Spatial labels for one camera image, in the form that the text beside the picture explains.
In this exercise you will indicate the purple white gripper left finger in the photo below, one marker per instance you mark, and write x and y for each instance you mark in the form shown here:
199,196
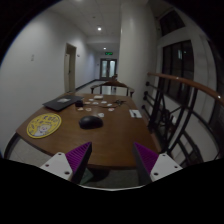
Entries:
70,166

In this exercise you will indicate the white notepad with pen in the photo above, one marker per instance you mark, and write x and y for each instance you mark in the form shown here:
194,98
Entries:
135,113

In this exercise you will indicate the small round white disc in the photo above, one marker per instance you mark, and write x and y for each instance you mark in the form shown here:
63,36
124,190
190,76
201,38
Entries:
100,114

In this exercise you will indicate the white card stack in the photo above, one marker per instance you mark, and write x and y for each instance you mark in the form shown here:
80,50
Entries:
98,97

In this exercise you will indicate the round yellow mouse pad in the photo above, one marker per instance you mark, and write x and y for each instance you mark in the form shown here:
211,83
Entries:
43,125

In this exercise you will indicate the black computer mouse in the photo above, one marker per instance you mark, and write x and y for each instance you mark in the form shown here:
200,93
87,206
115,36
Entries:
90,122

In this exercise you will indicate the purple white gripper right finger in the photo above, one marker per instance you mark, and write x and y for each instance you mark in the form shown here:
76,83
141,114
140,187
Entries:
151,166

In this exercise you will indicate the black laptop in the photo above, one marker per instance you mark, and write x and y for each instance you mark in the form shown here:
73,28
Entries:
59,104

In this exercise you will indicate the wooden stair handrail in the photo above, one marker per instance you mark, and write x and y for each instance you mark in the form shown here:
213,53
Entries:
215,95

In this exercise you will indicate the dark window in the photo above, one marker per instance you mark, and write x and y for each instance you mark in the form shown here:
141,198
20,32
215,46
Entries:
178,60

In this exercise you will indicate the wooden chair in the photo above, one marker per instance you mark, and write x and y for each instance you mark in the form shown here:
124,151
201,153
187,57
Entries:
114,83

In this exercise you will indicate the small black box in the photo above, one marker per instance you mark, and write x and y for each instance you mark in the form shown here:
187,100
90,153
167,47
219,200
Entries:
79,103

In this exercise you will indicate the side door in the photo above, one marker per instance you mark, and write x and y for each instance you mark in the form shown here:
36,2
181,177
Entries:
69,68

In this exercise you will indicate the double glass door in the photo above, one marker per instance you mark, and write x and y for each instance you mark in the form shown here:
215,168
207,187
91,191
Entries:
107,68

